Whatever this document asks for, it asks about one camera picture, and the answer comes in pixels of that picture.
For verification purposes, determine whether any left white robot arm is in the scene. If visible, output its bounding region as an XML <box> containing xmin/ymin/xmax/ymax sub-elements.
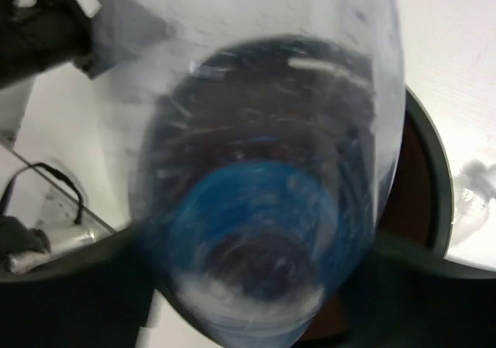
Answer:
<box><xmin>1</xmin><ymin>0</ymin><xmax>102</xmax><ymax>88</ymax></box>

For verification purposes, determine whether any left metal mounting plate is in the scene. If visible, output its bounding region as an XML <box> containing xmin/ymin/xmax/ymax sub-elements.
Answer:
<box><xmin>1</xmin><ymin>137</ymin><xmax>125</xmax><ymax>284</ymax></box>

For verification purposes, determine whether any clear bottle blue label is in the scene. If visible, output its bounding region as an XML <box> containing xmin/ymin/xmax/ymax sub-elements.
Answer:
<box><xmin>129</xmin><ymin>0</ymin><xmax>405</xmax><ymax>347</ymax></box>

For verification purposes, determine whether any brown plastic bin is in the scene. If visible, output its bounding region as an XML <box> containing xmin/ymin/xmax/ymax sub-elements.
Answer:
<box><xmin>1</xmin><ymin>93</ymin><xmax>495</xmax><ymax>347</ymax></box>

